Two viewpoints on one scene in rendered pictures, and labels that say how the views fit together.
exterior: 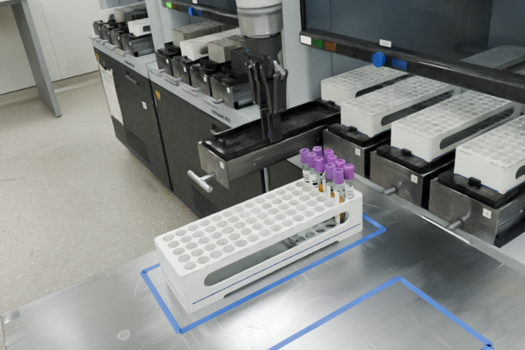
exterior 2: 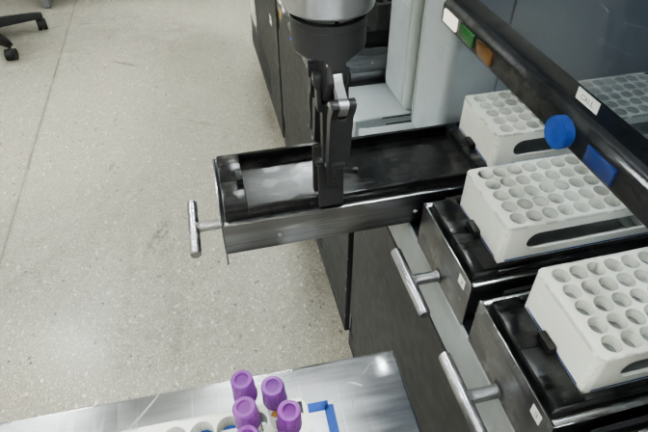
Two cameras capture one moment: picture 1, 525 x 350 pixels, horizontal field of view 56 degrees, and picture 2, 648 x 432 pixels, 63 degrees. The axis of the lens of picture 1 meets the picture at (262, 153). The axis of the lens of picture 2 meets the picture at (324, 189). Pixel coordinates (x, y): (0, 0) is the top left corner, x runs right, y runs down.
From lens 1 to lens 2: 55 cm
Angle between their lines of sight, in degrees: 20
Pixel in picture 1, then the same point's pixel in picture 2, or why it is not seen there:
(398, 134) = (544, 301)
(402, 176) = (517, 390)
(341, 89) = (490, 129)
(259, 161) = (290, 230)
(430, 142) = (599, 365)
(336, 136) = (438, 229)
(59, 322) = not seen: outside the picture
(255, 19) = not seen: outside the picture
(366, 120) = (499, 231)
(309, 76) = (449, 82)
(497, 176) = not seen: outside the picture
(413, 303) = not seen: outside the picture
